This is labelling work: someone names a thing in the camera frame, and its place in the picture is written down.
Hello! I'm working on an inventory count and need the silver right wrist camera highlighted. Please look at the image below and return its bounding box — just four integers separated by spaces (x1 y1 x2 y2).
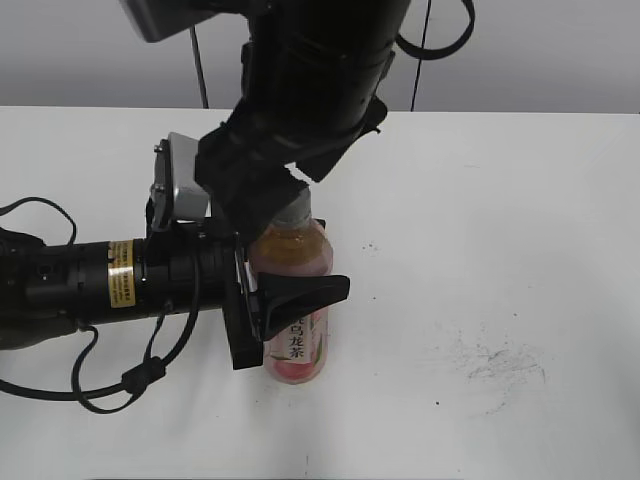
119 0 250 43

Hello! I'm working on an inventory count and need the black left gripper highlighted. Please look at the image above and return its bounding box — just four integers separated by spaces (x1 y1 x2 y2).
198 218 350 370

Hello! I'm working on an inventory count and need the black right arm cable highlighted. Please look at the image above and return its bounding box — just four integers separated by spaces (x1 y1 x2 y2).
394 0 476 61

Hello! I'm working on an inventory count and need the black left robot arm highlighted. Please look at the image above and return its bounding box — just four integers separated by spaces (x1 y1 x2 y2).
1 218 350 370

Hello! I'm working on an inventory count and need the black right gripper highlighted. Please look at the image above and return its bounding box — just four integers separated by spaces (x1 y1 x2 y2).
195 98 388 244

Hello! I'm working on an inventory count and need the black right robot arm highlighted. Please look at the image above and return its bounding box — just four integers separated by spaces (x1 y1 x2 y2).
196 1 409 243

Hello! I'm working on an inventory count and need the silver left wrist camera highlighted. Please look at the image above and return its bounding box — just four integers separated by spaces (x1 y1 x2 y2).
147 132 210 232

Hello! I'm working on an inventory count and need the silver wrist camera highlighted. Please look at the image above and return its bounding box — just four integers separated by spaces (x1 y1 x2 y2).
119 0 250 43
147 132 210 232

